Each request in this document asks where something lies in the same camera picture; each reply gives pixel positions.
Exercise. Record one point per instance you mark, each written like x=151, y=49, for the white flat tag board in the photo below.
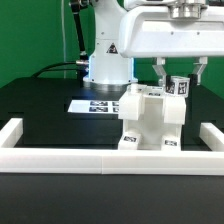
x=94, y=106

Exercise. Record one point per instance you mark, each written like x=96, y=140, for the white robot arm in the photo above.
x=107, y=68

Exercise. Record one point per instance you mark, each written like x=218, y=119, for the white chair back frame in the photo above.
x=151, y=103

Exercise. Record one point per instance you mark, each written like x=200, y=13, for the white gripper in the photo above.
x=172, y=28

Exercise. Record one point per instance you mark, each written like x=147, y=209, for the black raised platform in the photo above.
x=34, y=98

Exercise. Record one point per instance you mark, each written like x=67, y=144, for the white U-shaped boundary fence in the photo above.
x=80, y=161

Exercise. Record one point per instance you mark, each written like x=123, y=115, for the white chair seat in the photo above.
x=151, y=132

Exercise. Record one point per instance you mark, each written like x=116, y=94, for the white tagged cube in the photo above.
x=177, y=86

